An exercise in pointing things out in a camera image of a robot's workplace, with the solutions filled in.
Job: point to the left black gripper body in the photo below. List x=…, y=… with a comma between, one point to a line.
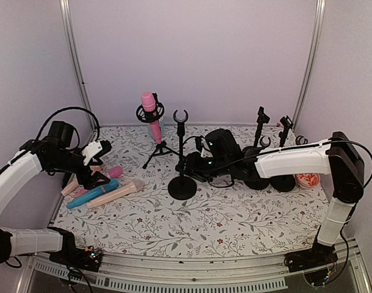
x=83, y=178

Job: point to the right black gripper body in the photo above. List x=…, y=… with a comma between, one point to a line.
x=204, y=174

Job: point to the beige microphone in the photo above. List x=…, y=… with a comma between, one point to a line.
x=70, y=187
x=131, y=188

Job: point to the blue microphone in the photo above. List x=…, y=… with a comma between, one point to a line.
x=94, y=193

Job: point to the black microphone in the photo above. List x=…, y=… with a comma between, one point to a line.
x=65, y=179

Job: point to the round stand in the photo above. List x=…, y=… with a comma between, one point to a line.
x=286, y=183
x=181, y=187
x=287, y=125
x=255, y=182
x=259, y=128

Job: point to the short pink microphone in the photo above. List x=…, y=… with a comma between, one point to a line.
x=114, y=172

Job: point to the black tripod shock-mount stand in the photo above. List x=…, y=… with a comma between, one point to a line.
x=161, y=149

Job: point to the tall pink microphone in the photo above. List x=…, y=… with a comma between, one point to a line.
x=150, y=106

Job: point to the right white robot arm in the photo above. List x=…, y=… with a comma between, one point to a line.
x=259, y=167

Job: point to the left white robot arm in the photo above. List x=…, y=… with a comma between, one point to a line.
x=51, y=154

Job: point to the floral table mat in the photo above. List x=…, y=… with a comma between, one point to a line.
x=223, y=219

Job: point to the orange patterned small bowl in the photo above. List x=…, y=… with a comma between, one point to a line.
x=307, y=180

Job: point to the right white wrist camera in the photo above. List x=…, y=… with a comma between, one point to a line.
x=200, y=146

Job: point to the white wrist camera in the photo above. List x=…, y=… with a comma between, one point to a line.
x=95, y=150
x=200, y=146

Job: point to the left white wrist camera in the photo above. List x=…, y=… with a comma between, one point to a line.
x=95, y=150

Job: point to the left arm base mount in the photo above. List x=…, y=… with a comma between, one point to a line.
x=88, y=258

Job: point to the front aluminium rail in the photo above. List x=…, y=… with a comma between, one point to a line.
x=258, y=273

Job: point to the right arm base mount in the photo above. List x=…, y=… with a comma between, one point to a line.
x=317, y=255

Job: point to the left aluminium frame post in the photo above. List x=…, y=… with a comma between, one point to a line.
x=73, y=51

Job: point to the aluminium frame post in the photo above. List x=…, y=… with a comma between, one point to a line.
x=311, y=59
x=73, y=51

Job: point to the right aluminium frame post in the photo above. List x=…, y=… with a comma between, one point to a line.
x=311, y=59

